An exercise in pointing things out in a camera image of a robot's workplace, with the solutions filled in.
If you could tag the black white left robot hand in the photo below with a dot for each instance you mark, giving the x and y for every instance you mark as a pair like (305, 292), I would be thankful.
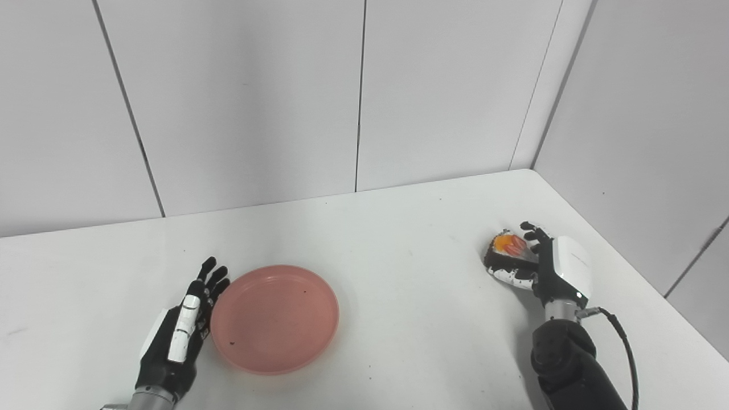
(165, 364)

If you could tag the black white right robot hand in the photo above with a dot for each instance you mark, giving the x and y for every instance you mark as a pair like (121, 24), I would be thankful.
(564, 273)

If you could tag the chocolate cake slice with fruit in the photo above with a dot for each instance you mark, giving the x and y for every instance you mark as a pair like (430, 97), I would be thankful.
(510, 253)

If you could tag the pink round plate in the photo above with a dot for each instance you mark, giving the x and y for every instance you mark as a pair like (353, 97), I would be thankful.
(274, 319)

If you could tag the small metal wall hinge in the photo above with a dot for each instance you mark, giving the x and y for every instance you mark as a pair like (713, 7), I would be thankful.
(713, 234)

